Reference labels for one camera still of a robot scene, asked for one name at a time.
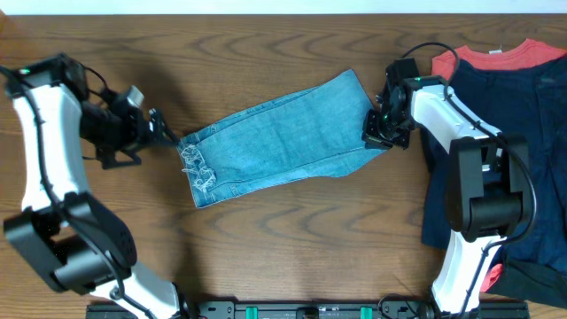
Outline light blue denim jeans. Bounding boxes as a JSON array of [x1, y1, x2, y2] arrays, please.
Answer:
[[177, 69, 381, 208]]

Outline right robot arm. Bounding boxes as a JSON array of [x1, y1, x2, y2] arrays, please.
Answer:
[[362, 75, 535, 318]]

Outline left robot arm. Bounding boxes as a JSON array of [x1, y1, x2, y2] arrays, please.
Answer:
[[2, 54, 195, 318]]

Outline navy blue folded garment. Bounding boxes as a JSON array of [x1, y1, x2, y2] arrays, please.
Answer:
[[420, 55, 567, 276]]

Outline red t-shirt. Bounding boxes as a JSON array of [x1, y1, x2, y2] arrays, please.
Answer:
[[455, 39, 566, 71]]

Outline black garment under pile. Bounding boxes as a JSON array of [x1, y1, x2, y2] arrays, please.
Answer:
[[487, 258, 566, 308]]

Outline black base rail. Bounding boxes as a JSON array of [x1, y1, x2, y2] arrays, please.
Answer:
[[85, 299, 531, 319]]

